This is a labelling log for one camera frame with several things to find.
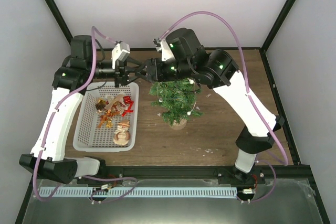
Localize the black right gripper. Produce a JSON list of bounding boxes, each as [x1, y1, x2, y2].
[[139, 57, 194, 82]]

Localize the red gift box ornament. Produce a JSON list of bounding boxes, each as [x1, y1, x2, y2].
[[123, 95, 132, 104]]

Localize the small green christmas tree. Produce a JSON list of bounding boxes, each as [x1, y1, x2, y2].
[[149, 78, 203, 130]]

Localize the white ball string lights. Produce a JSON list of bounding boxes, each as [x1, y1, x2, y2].
[[150, 78, 201, 120]]

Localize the white perforated plastic basket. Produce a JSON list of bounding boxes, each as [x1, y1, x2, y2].
[[73, 81, 139, 152]]

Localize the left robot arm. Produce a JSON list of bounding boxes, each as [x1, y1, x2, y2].
[[19, 35, 130, 185]]

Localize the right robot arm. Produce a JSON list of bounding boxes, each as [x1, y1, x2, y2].
[[135, 28, 284, 184]]

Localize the burlap bow ornament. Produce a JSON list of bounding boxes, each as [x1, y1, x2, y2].
[[104, 94, 124, 110]]

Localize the red ribbon bow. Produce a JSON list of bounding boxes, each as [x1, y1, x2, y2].
[[121, 100, 134, 117]]

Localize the brown pine cone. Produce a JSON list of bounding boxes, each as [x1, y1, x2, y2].
[[95, 98, 107, 112]]

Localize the cinnamon stick bundle ornament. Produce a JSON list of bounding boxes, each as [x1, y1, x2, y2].
[[97, 112, 119, 129]]

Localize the wooden snowman figurine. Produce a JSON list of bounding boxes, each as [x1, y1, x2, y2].
[[113, 120, 131, 146]]

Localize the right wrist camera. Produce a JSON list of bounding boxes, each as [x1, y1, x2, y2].
[[153, 38, 175, 63]]

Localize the white slotted cable duct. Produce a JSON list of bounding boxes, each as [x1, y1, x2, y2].
[[54, 187, 237, 199]]

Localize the black aluminium front rail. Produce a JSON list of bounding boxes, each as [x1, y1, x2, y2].
[[34, 165, 312, 185]]

